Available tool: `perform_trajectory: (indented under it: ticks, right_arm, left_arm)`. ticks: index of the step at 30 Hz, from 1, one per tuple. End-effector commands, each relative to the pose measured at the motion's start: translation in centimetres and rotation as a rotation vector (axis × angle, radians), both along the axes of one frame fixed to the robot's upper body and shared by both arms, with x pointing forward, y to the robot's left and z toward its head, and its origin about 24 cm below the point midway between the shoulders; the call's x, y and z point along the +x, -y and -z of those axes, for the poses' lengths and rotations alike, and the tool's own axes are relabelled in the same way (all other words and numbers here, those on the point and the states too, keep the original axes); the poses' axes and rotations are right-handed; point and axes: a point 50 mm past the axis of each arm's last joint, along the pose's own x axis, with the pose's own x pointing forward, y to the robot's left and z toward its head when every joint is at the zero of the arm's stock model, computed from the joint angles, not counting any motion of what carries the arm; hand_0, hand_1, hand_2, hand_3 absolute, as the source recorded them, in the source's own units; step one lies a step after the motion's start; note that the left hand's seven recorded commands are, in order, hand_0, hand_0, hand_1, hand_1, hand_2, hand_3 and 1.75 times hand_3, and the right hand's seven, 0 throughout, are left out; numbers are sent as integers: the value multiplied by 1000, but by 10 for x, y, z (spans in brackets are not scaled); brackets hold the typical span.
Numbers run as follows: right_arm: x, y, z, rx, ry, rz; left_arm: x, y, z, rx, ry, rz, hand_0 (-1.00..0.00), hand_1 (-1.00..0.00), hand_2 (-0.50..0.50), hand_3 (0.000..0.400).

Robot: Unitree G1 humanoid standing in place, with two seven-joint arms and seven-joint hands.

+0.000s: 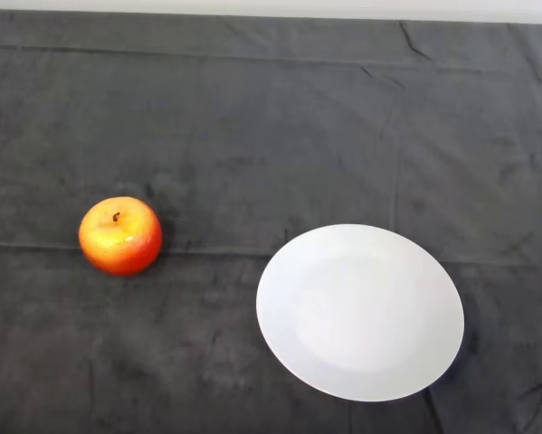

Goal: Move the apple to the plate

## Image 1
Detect red yellow apple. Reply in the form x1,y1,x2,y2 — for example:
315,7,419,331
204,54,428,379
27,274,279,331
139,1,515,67
78,195,164,278

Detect white round plate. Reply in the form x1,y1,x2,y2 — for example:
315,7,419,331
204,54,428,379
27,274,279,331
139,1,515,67
255,222,465,402

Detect black cloth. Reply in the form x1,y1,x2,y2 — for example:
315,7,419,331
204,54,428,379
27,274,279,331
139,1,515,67
0,9,542,434

